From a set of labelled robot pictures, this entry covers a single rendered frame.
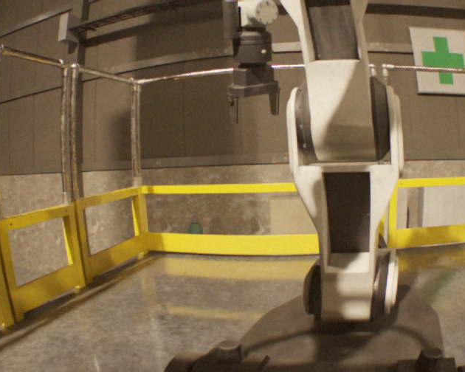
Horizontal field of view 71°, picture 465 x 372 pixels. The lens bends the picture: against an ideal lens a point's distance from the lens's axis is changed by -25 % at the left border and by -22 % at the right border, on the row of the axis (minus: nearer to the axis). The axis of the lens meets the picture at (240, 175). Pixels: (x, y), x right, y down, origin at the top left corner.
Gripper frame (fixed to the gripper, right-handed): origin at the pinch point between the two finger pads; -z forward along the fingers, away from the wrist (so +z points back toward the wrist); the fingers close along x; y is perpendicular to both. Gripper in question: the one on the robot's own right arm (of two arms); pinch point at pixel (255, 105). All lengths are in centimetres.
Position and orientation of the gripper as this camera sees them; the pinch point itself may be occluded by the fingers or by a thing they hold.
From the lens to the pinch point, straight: 94.0
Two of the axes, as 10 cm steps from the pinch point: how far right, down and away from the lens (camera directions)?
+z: -0.5, -9.2, -3.9
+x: -8.4, 2.5, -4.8
